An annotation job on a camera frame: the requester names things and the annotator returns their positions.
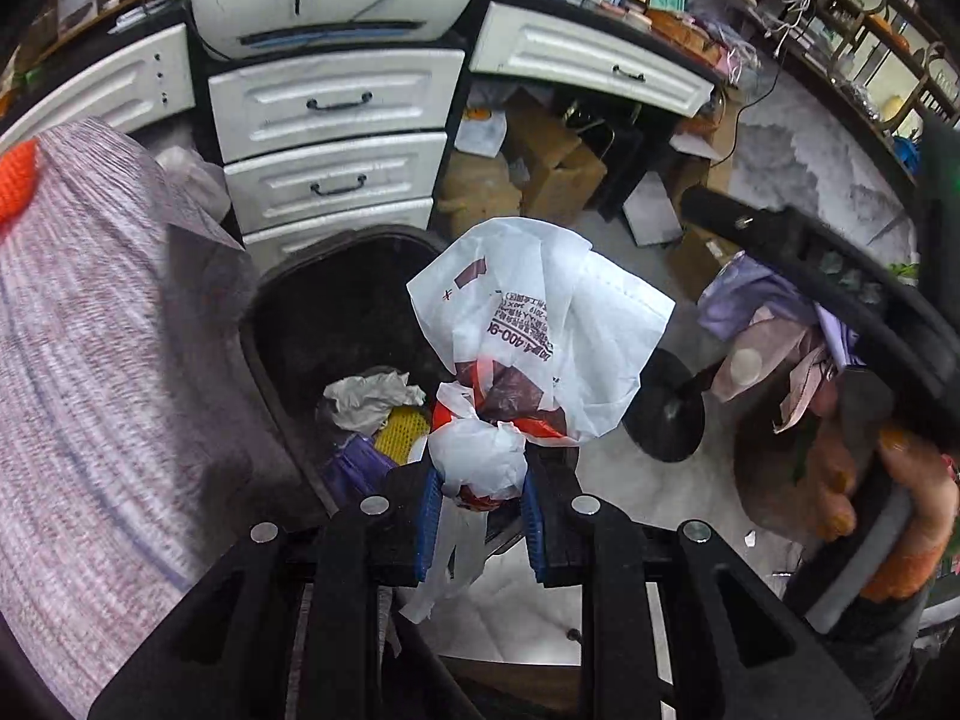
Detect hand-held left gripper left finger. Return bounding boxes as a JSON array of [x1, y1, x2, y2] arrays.
[[88, 465, 481, 720]]

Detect carved wooden box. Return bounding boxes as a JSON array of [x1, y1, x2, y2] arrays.
[[651, 11, 713, 53]]

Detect yellow foam fruit net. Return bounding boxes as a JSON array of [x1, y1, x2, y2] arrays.
[[375, 406, 432, 462]]

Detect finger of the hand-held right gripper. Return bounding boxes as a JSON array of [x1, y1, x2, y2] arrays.
[[679, 186, 826, 278]]

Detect purple printed cloth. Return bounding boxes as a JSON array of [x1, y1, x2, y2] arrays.
[[697, 251, 863, 346]]

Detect white printer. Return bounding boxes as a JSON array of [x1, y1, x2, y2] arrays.
[[187, 0, 485, 61]]

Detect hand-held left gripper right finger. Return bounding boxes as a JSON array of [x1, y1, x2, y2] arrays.
[[520, 465, 875, 720]]

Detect black trash bin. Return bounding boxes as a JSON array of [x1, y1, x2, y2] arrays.
[[238, 223, 526, 518]]

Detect white bag orange print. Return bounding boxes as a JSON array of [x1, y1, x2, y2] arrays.
[[456, 106, 507, 160]]

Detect small cardboard box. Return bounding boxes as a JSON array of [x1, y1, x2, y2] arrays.
[[667, 225, 743, 301]]

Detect wide white desk drawer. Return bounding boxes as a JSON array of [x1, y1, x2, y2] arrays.
[[469, 1, 715, 117]]

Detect white printed plastic bag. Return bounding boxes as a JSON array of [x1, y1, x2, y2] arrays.
[[397, 216, 676, 625]]

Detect person's right forearm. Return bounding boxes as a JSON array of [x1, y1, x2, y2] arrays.
[[825, 585, 960, 720]]

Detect purple plastic bag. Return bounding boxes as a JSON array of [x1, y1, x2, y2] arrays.
[[322, 431, 398, 511]]

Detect orange foam fruit net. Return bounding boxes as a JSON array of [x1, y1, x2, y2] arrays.
[[0, 141, 40, 226]]

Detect white cabinet front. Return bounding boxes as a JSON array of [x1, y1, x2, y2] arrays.
[[0, 22, 197, 158]]

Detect person's right hand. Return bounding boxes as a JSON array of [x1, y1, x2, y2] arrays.
[[806, 388, 960, 605]]

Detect purple striped tablecloth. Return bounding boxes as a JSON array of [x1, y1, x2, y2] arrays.
[[0, 120, 331, 720]]

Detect black round stool base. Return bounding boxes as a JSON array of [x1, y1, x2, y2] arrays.
[[626, 349, 706, 464]]

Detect grey flat board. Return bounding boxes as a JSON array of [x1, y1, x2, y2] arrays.
[[622, 172, 683, 245]]

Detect white cable bundle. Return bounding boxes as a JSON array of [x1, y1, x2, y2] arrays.
[[765, 0, 826, 38]]

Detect pink dotted cloth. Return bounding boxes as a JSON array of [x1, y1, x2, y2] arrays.
[[709, 315, 841, 432]]

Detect open cardboard box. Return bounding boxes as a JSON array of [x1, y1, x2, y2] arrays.
[[502, 101, 608, 226]]

